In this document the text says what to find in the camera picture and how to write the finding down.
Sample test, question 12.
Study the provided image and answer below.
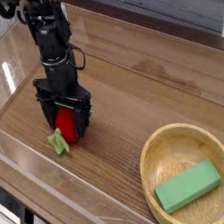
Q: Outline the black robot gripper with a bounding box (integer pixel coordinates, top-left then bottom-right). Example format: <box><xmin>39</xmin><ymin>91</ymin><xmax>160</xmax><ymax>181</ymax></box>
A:
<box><xmin>33</xmin><ymin>53</ymin><xmax>92</xmax><ymax>138</ymax></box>

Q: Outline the red plush strawberry toy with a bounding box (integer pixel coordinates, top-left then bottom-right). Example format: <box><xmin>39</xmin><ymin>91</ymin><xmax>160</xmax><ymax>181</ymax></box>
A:
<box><xmin>47</xmin><ymin>108</ymin><xmax>78</xmax><ymax>155</ymax></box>

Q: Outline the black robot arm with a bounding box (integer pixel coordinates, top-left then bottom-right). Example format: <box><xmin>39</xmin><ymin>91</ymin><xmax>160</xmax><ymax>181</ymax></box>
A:
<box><xmin>0</xmin><ymin>0</ymin><xmax>92</xmax><ymax>143</ymax></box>

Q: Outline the wooden bowl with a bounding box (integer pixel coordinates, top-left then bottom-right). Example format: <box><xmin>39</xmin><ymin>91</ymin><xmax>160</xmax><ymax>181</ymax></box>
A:
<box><xmin>139</xmin><ymin>123</ymin><xmax>224</xmax><ymax>224</ymax></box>

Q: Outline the green rectangular block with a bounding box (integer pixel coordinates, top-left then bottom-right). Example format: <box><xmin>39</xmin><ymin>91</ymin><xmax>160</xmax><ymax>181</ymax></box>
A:
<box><xmin>154</xmin><ymin>159</ymin><xmax>222</xmax><ymax>214</ymax></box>

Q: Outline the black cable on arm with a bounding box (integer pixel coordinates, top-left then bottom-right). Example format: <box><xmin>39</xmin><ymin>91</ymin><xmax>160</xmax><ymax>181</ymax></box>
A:
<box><xmin>68</xmin><ymin>40</ymin><xmax>88</xmax><ymax>73</ymax></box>

